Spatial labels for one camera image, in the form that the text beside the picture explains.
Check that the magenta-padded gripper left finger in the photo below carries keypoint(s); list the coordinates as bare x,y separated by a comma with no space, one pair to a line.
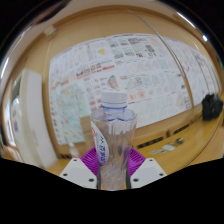
76,170

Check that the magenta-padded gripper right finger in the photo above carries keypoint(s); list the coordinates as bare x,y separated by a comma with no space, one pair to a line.
148,170

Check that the clear plastic water bottle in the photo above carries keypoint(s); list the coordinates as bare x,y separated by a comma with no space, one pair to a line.
113,140

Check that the white marker pen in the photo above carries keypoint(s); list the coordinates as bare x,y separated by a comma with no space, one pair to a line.
165,148

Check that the small dark object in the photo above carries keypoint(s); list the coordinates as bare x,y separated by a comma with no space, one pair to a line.
180,140

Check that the white standing air conditioner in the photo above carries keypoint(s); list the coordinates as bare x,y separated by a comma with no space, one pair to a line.
31,116

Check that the black bag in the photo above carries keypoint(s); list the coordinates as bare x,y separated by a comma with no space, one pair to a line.
212,106

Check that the large wall poster with map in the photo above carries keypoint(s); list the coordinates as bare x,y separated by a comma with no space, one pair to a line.
140,73

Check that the wall poster of diagrams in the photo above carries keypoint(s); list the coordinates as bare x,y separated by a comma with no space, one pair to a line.
200,76

